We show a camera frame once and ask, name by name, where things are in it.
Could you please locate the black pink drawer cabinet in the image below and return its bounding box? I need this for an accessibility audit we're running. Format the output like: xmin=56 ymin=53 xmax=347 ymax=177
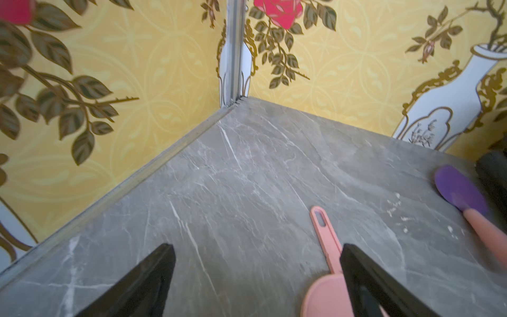
xmin=475 ymin=134 xmax=506 ymax=217

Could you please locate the purple toy shovel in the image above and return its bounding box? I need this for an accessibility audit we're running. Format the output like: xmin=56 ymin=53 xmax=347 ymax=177
xmin=434 ymin=165 xmax=506 ymax=266

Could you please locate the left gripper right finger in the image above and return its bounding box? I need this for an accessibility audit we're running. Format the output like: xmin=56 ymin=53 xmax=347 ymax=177
xmin=340 ymin=244 xmax=438 ymax=316

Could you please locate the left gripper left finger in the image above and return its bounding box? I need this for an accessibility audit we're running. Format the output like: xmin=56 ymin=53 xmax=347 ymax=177
xmin=77 ymin=243 xmax=176 ymax=316

